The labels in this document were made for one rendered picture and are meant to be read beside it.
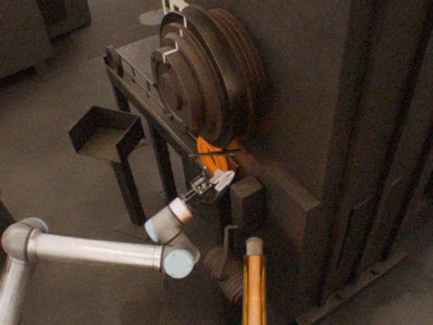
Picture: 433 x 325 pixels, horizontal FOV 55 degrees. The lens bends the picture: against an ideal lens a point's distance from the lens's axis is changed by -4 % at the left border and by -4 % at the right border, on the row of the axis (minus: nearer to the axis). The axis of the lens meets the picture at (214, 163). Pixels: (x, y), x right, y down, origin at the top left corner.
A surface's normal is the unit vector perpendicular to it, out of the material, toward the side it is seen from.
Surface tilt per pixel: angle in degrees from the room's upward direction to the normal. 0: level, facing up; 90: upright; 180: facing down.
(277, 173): 0
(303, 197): 0
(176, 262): 48
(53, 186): 0
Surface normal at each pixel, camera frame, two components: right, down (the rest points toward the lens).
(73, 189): -0.07, -0.70
